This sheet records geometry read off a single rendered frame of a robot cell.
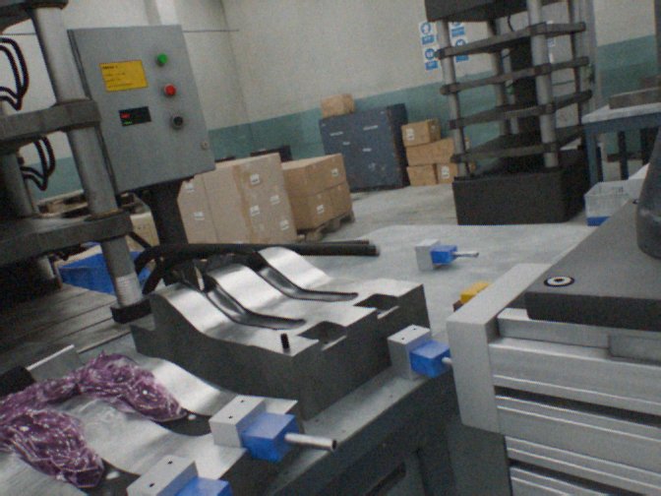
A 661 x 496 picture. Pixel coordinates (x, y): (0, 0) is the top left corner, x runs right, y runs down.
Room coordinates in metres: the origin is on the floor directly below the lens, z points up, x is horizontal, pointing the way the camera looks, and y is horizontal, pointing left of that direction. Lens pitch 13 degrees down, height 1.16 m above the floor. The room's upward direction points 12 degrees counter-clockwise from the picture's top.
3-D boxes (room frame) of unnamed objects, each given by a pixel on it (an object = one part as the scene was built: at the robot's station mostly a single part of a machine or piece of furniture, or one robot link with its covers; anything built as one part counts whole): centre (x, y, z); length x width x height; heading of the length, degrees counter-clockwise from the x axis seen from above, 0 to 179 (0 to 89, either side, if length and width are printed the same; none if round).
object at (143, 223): (5.97, 1.77, 0.34); 0.63 x 0.45 x 0.40; 50
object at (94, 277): (4.40, 1.80, 0.32); 0.60 x 0.41 x 0.22; 56
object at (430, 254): (1.14, -0.24, 0.83); 0.13 x 0.05 x 0.05; 48
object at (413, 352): (0.67, -0.11, 0.83); 0.13 x 0.05 x 0.05; 35
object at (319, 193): (6.02, 0.39, 0.37); 1.20 x 0.82 x 0.74; 58
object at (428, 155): (7.49, -1.65, 0.42); 0.86 x 0.33 x 0.83; 50
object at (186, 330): (0.91, 0.14, 0.87); 0.50 x 0.26 x 0.14; 41
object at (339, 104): (8.33, -0.51, 1.26); 0.42 x 0.33 x 0.29; 50
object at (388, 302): (0.77, -0.05, 0.87); 0.05 x 0.05 x 0.04; 41
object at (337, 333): (0.70, 0.03, 0.87); 0.05 x 0.05 x 0.04; 41
